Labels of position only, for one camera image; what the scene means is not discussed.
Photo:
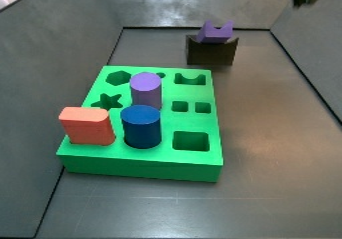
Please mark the purple arch block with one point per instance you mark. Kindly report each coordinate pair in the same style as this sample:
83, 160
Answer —
214, 35

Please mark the black arch fixture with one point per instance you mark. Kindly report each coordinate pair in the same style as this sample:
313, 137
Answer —
210, 54

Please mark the green shape sorter board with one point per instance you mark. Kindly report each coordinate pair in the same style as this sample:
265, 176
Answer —
166, 143

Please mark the purple cylinder block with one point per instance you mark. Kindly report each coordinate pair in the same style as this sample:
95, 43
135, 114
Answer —
146, 89

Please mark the blue cylinder block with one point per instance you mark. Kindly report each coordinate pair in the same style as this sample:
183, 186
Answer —
140, 120

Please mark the red rounded block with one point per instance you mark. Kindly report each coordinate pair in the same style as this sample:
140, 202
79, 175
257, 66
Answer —
87, 125

